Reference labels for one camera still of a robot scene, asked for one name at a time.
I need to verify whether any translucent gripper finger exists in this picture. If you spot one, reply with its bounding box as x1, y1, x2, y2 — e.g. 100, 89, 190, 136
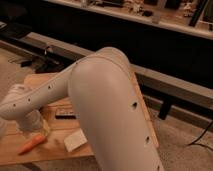
42, 120, 51, 136

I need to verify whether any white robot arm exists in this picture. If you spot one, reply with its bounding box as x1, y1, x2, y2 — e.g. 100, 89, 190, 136
0, 47, 165, 171

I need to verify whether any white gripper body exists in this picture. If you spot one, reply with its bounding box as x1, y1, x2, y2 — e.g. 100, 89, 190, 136
16, 110, 43, 132

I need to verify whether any black cable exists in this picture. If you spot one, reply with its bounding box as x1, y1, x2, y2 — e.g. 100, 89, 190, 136
187, 119, 213, 147

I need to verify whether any white sponge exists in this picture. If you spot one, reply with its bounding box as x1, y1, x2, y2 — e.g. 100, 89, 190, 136
64, 129, 87, 152

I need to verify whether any orange pepper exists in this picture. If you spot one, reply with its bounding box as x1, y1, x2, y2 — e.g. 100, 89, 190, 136
18, 134, 46, 155

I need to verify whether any black rectangular box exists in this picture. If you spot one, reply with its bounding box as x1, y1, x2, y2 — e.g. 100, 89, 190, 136
55, 107, 76, 119

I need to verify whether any wooden table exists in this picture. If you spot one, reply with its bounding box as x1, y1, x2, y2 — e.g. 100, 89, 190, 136
0, 71, 160, 167

